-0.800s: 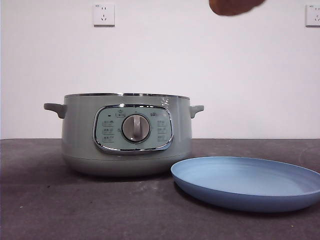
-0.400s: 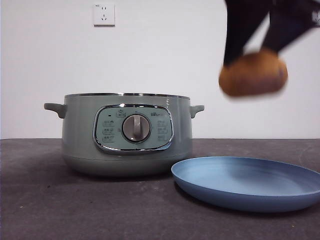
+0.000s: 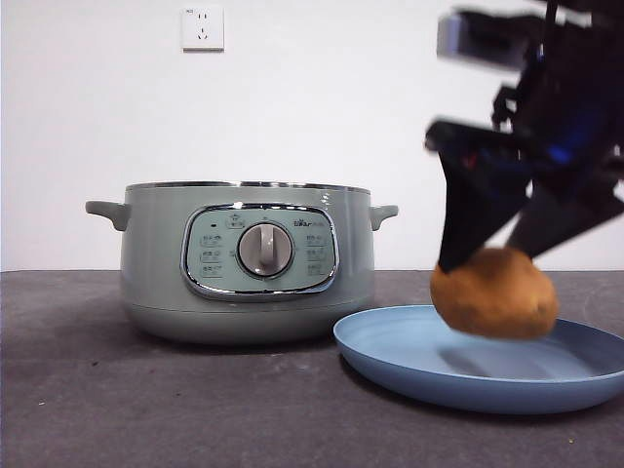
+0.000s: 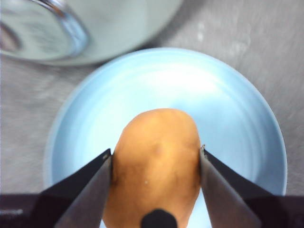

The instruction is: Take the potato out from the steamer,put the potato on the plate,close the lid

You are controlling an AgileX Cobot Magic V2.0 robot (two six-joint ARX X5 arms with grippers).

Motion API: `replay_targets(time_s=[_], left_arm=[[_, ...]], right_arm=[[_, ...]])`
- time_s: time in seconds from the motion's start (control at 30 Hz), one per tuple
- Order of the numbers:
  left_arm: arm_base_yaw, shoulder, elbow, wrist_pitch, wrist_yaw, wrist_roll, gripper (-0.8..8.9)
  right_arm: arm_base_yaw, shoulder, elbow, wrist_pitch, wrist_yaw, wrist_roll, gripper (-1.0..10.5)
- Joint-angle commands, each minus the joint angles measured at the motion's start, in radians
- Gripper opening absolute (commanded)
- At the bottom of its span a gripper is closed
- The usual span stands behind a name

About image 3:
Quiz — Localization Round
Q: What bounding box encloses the brown potato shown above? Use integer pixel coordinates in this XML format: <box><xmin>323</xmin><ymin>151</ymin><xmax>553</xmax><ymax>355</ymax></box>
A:
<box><xmin>429</xmin><ymin>247</ymin><xmax>560</xmax><ymax>340</ymax></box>

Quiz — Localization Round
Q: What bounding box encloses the blue round plate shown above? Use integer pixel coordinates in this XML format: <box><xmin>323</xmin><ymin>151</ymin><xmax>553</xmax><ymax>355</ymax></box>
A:
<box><xmin>333</xmin><ymin>304</ymin><xmax>624</xmax><ymax>415</ymax></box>

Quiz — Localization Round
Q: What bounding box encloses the pale green electric steamer pot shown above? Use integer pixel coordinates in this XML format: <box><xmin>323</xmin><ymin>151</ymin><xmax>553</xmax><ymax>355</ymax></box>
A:
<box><xmin>85</xmin><ymin>180</ymin><xmax>400</xmax><ymax>346</ymax></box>

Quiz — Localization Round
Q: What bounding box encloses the right arm grey camera box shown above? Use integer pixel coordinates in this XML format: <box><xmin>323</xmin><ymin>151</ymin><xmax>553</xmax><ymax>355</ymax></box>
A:
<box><xmin>436</xmin><ymin>12</ymin><xmax>535</xmax><ymax>69</ymax></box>

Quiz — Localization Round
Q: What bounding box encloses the white wall socket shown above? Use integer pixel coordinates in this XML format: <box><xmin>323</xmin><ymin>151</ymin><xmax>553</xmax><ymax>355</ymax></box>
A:
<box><xmin>181</xmin><ymin>4</ymin><xmax>226</xmax><ymax>53</ymax></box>

